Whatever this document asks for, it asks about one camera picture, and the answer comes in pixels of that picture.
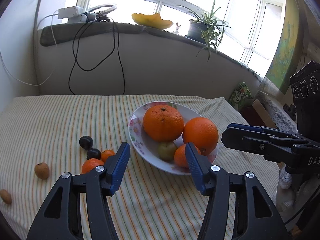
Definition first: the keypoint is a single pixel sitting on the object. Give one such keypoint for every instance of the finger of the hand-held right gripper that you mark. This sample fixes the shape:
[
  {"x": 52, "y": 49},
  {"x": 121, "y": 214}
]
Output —
[
  {"x": 245, "y": 127},
  {"x": 240, "y": 138}
]

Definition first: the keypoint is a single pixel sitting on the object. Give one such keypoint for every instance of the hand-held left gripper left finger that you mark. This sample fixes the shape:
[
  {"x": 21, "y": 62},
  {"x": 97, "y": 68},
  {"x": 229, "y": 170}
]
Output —
[{"x": 121, "y": 167}]

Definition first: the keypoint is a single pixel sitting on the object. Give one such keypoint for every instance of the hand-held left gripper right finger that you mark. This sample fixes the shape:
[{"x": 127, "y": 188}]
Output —
[{"x": 193, "y": 170}]

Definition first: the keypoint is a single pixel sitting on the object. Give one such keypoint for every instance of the small tangerine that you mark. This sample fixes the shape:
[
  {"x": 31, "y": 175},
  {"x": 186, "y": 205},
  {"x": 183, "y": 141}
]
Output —
[
  {"x": 181, "y": 156},
  {"x": 107, "y": 155},
  {"x": 90, "y": 165}
]

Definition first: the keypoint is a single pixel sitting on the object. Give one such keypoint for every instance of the dark plum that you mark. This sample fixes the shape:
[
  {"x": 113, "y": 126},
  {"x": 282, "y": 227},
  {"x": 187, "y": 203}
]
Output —
[
  {"x": 93, "y": 153},
  {"x": 86, "y": 142}
]

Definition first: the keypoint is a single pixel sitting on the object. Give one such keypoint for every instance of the small yellow-green fruit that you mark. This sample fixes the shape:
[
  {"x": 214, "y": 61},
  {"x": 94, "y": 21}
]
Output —
[{"x": 167, "y": 151}]

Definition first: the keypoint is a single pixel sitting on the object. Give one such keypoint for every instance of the white floral plate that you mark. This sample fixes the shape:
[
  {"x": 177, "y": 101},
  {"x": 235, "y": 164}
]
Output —
[{"x": 147, "y": 145}]

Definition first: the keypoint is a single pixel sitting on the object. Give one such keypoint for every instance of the large orange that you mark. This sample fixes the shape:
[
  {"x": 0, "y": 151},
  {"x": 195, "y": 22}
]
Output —
[
  {"x": 200, "y": 135},
  {"x": 162, "y": 125}
]

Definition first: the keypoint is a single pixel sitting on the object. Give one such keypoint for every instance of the small brown kiwi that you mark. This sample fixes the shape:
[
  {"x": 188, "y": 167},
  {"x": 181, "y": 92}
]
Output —
[
  {"x": 5, "y": 196},
  {"x": 42, "y": 170}
]

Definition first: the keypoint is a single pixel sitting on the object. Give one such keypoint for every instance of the dark red cardboard box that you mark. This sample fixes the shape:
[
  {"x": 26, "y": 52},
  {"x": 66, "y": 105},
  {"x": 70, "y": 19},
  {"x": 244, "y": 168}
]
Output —
[{"x": 252, "y": 116}]

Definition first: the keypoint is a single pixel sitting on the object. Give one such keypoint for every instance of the green bag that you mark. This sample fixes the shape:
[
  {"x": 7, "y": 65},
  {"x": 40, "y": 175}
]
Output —
[{"x": 240, "y": 96}]

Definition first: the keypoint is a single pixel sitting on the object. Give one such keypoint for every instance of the white lace cloth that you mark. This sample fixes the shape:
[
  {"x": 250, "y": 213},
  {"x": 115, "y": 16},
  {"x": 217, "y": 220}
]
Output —
[{"x": 275, "y": 107}]

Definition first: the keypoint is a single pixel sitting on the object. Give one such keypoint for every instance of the striped cloth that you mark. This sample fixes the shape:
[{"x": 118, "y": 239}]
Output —
[{"x": 62, "y": 120}]

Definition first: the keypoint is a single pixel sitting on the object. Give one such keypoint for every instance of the potted spider plant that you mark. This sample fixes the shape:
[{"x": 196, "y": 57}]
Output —
[{"x": 196, "y": 30}]

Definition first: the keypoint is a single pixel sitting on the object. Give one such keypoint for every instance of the small white figurine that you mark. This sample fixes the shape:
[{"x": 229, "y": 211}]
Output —
[{"x": 178, "y": 28}]

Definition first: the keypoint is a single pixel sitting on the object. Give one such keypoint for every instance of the yellow bowl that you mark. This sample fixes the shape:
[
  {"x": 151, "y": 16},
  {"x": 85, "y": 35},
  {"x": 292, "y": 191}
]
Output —
[{"x": 150, "y": 21}]

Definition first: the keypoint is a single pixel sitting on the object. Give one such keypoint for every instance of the black power adapter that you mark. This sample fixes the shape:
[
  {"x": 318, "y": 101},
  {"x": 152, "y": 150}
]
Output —
[{"x": 101, "y": 18}]

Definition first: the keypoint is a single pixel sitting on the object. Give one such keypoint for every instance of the white power adapter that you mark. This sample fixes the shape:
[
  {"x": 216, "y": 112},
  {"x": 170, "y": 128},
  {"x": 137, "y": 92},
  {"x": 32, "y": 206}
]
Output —
[{"x": 68, "y": 12}]

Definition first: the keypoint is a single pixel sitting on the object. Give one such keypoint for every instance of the wall poster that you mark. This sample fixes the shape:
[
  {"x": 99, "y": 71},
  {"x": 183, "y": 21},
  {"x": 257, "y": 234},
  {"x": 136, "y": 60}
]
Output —
[{"x": 287, "y": 55}]

